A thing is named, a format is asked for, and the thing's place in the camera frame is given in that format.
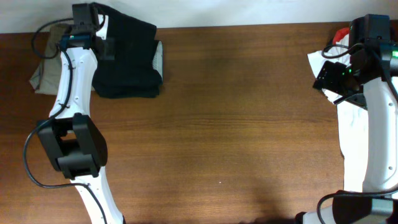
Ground black shorts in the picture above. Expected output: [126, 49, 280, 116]
[92, 3, 163, 98]

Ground white t-shirt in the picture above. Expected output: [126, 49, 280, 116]
[307, 34, 369, 193]

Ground folded khaki shorts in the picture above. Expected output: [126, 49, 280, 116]
[29, 24, 70, 95]

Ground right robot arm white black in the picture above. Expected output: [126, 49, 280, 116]
[294, 14, 397, 223]

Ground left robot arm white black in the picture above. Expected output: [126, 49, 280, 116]
[33, 3, 125, 223]

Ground red garment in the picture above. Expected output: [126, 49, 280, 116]
[332, 27, 350, 44]

